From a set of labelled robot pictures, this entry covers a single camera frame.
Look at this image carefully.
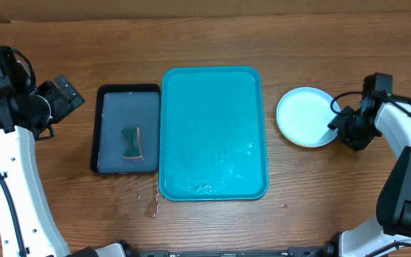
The light blue plate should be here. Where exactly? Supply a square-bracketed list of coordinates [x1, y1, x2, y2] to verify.
[276, 87, 340, 135]

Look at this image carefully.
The green sponge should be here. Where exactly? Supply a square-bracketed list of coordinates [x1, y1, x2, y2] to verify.
[121, 126, 143, 160]

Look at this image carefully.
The yellow plate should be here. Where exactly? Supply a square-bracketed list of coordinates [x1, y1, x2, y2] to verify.
[281, 131, 337, 148]

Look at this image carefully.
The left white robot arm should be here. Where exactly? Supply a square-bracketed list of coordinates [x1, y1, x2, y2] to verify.
[0, 75, 84, 256]

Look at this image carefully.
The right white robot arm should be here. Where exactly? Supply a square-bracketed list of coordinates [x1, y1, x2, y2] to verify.
[315, 93, 411, 256]

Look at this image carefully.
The black water tray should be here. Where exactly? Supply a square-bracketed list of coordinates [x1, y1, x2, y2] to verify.
[90, 84, 161, 175]

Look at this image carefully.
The teal plastic tray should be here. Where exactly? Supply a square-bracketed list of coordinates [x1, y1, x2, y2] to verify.
[158, 66, 269, 201]

